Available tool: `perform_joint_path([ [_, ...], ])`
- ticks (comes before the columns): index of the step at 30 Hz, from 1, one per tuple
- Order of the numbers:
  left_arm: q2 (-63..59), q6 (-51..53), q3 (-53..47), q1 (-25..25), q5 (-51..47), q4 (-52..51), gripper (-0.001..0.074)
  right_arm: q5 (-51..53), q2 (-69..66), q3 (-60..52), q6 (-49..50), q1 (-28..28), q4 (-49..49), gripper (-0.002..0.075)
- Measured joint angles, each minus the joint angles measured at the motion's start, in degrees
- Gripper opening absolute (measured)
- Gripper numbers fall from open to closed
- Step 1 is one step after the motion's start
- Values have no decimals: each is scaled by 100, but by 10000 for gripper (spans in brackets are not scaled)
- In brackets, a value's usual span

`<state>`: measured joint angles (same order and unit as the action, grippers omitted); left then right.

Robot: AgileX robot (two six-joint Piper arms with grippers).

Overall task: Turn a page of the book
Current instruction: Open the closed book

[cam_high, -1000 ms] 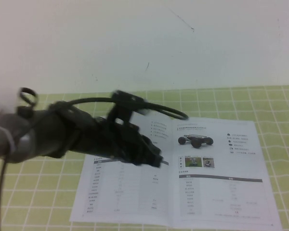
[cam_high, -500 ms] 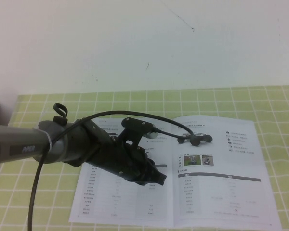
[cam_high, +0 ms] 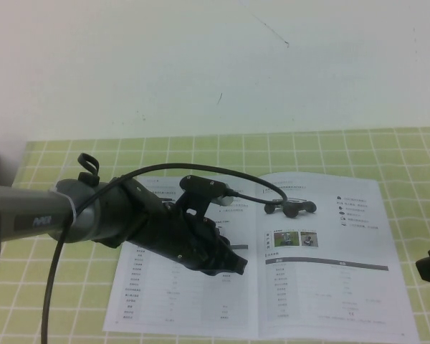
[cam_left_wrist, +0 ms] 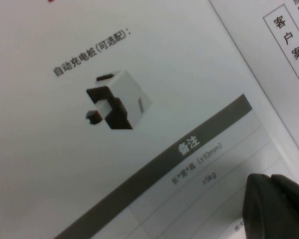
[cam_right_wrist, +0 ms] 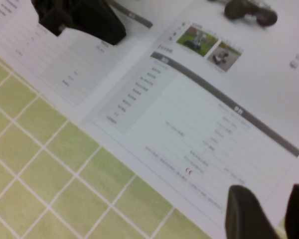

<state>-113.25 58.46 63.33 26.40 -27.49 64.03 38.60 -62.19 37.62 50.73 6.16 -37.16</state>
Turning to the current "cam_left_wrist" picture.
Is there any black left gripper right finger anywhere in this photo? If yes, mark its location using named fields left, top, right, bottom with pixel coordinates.
left=271, top=174, right=299, bottom=239

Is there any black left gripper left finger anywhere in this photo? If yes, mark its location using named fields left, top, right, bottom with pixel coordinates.
left=241, top=173, right=299, bottom=239

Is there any white product brochure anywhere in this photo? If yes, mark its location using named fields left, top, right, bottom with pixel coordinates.
left=0, top=0, right=299, bottom=239

